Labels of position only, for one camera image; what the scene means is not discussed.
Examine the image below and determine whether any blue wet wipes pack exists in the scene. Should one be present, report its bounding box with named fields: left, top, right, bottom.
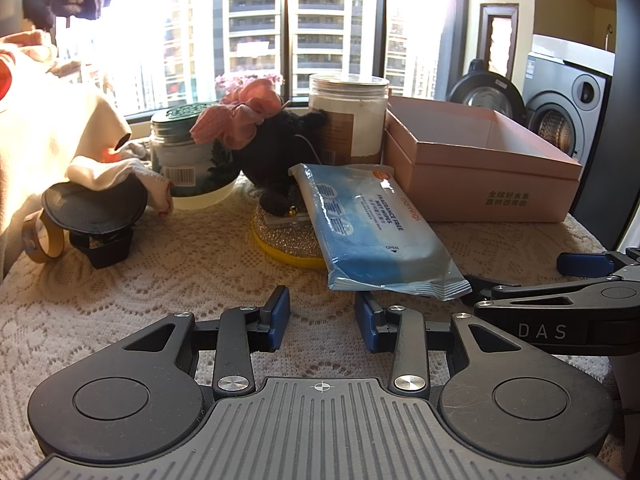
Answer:
left=290, top=164, right=471, bottom=301

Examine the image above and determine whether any glittery round yellow pad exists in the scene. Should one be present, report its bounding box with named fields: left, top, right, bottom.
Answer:
left=252, top=206, right=326, bottom=270

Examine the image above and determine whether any pink hair scrunchie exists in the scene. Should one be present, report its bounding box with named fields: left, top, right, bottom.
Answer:
left=190, top=78, right=283, bottom=151

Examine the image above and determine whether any white glove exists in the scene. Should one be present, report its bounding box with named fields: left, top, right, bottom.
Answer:
left=66, top=156, right=174, bottom=216

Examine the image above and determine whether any green lid glass jar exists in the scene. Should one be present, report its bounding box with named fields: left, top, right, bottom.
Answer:
left=150, top=103, right=240, bottom=210

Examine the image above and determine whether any pink cardboard box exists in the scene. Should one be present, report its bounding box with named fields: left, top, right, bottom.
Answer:
left=383, top=96, right=582, bottom=223

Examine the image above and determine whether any grey washing machine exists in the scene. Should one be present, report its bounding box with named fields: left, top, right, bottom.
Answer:
left=446, top=34, right=616, bottom=166

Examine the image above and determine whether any white lace tablecloth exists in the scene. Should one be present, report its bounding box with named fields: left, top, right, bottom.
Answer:
left=1, top=178, right=605, bottom=479

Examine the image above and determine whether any white powder plastic jar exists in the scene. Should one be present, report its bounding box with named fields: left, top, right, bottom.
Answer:
left=309, top=74, right=390, bottom=166

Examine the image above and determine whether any brown tape roll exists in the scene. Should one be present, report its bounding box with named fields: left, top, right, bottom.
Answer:
left=22, top=209, right=65, bottom=264

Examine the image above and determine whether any pink orchid flower pot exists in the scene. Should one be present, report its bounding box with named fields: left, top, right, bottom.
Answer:
left=215, top=70, right=283, bottom=96

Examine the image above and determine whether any dark framed mirror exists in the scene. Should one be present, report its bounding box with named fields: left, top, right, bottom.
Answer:
left=476, top=3, right=520, bottom=79

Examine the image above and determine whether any beige cloth pile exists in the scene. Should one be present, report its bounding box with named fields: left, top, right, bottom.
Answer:
left=1, top=29, right=131, bottom=275

